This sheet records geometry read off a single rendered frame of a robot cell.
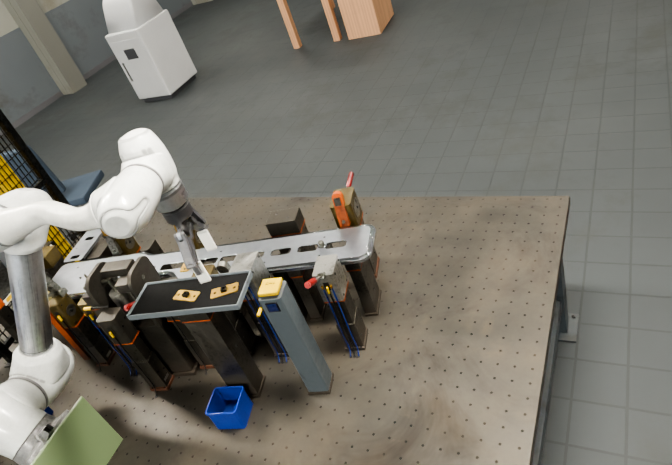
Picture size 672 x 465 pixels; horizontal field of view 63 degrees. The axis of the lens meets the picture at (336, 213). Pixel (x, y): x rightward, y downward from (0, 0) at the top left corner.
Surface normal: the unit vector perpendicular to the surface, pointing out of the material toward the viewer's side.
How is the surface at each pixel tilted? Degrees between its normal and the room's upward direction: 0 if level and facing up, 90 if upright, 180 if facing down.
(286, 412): 0
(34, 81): 90
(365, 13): 90
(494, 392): 0
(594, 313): 0
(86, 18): 90
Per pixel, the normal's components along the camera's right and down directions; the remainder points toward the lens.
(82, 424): 0.90, -0.04
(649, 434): -0.30, -0.77
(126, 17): -0.43, 0.36
